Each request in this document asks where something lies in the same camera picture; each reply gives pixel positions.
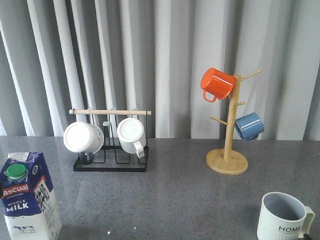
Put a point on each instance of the white smiley mug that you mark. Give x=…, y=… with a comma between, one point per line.
x=85, y=139

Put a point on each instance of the wooden mug tree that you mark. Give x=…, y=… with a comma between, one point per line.
x=225, y=160

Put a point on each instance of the blue white milk carton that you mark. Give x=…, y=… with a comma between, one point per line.
x=30, y=208

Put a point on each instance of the blue mug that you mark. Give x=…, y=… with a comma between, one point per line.
x=249, y=127

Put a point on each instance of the white HOME mug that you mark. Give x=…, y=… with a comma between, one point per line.
x=283, y=217

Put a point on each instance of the white ribbed mug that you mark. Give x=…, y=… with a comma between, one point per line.
x=131, y=135

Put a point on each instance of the orange mug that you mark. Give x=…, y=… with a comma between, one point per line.
x=216, y=85

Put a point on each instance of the black wire mug rack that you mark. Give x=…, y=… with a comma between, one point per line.
x=111, y=157

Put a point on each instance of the grey pleated curtain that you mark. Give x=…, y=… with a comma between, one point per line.
x=58, y=55

